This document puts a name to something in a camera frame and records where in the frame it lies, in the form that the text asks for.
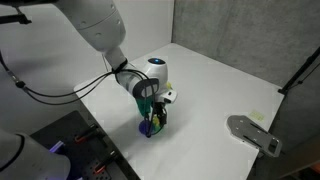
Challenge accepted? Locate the black perforated base board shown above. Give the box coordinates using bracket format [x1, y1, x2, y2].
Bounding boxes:
[29, 110, 141, 180]

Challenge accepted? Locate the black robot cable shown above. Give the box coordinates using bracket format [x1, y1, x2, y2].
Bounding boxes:
[0, 51, 151, 99]
[24, 68, 158, 107]

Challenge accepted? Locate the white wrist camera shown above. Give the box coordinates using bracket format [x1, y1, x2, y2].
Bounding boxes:
[157, 89, 179, 105]

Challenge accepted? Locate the black stand pole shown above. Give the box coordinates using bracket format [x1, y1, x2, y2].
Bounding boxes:
[277, 45, 320, 96]

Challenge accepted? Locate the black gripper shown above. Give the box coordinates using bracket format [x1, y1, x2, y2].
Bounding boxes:
[145, 102, 168, 138]

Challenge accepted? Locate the black mounting bar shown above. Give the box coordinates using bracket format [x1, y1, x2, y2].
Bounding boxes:
[0, 5, 33, 26]

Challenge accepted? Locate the yellow star toy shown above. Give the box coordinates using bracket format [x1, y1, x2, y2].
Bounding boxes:
[152, 119, 162, 132]

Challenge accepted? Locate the orange handled clamp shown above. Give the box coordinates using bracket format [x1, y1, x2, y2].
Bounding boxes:
[92, 150, 118, 175]
[73, 123, 100, 144]

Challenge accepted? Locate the pale yellow tape patch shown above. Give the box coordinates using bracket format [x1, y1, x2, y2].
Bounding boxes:
[249, 110, 266, 122]

